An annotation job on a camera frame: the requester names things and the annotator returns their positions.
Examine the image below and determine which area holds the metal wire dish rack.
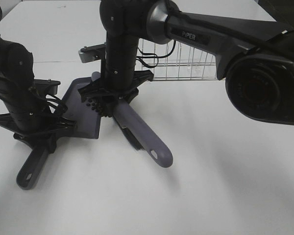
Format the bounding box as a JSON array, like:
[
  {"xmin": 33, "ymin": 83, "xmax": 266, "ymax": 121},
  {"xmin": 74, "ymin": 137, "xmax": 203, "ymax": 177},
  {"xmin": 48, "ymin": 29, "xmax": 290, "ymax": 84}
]
[{"xmin": 137, "ymin": 39, "xmax": 217, "ymax": 81}]

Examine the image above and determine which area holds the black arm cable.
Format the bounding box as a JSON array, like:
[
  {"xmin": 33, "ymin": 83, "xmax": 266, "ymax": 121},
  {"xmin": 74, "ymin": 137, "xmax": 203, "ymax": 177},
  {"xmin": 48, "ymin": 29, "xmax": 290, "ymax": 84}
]
[
  {"xmin": 0, "ymin": 88, "xmax": 69, "ymax": 118},
  {"xmin": 136, "ymin": 39, "xmax": 177, "ymax": 70}
]

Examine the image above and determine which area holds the grey plastic dustpan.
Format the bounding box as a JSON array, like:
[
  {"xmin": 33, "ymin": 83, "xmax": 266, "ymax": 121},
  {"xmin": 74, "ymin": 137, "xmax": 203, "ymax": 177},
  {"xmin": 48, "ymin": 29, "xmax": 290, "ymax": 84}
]
[{"xmin": 14, "ymin": 71, "xmax": 101, "ymax": 190}]

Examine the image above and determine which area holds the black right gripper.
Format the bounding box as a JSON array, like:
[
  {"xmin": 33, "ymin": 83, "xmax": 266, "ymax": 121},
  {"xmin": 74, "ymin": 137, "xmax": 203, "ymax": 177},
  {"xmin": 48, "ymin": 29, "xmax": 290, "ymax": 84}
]
[{"xmin": 78, "ymin": 70, "xmax": 154, "ymax": 117}]

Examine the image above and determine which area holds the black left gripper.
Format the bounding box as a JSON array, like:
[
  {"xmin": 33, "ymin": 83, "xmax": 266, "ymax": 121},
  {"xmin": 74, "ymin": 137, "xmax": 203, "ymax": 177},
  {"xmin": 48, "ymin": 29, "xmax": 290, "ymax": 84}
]
[{"xmin": 0, "ymin": 114, "xmax": 76, "ymax": 153}]

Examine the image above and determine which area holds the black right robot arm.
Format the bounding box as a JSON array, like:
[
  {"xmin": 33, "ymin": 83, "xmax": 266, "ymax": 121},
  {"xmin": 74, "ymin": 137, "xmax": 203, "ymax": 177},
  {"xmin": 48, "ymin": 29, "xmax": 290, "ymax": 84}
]
[{"xmin": 79, "ymin": 0, "xmax": 294, "ymax": 125}]

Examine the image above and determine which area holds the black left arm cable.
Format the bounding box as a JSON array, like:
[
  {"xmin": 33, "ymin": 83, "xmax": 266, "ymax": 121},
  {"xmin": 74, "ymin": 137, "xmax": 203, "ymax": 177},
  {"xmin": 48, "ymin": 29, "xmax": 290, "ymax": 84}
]
[{"xmin": 0, "ymin": 88, "xmax": 69, "ymax": 118}]

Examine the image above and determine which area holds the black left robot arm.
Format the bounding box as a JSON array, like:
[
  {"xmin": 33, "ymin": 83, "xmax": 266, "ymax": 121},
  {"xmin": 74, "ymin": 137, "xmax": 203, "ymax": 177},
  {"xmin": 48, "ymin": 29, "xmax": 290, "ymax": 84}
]
[{"xmin": 0, "ymin": 36, "xmax": 75, "ymax": 153}]

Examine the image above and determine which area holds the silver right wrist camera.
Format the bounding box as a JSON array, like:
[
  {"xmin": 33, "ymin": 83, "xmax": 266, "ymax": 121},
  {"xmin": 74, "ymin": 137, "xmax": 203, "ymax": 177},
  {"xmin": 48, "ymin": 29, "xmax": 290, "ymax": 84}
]
[{"xmin": 78, "ymin": 44, "xmax": 106, "ymax": 63}]

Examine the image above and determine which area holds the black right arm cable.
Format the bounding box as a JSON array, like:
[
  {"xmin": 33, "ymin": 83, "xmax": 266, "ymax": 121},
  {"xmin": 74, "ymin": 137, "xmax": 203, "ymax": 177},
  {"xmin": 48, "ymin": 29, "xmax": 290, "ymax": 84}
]
[{"xmin": 136, "ymin": 39, "xmax": 177, "ymax": 70}]

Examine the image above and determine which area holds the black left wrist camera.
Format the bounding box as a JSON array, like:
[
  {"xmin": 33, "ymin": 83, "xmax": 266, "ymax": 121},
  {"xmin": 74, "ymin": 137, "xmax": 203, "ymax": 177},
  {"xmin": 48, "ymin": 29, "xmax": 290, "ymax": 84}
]
[{"xmin": 34, "ymin": 79, "xmax": 61, "ymax": 95}]

